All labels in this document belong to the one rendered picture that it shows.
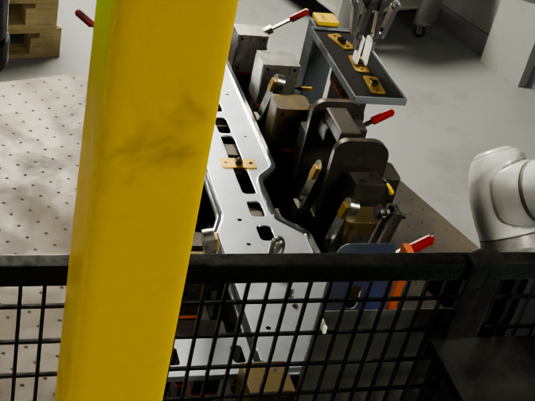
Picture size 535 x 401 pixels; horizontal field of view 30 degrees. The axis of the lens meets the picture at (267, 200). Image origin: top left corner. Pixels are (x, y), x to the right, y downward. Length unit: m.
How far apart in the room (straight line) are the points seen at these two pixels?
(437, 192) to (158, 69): 3.61
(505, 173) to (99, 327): 1.62
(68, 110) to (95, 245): 2.11
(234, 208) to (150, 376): 1.16
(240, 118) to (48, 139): 0.62
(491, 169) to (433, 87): 2.83
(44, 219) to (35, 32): 2.26
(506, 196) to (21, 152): 1.29
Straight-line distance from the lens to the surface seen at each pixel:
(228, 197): 2.20
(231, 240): 2.07
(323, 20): 2.74
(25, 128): 2.91
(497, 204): 2.47
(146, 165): 0.87
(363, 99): 2.38
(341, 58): 2.55
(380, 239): 1.92
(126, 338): 1.00
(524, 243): 2.49
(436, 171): 4.54
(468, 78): 5.51
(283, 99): 2.46
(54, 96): 3.08
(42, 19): 4.69
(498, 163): 2.47
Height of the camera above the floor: 2.23
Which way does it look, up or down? 34 degrees down
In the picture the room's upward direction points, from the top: 13 degrees clockwise
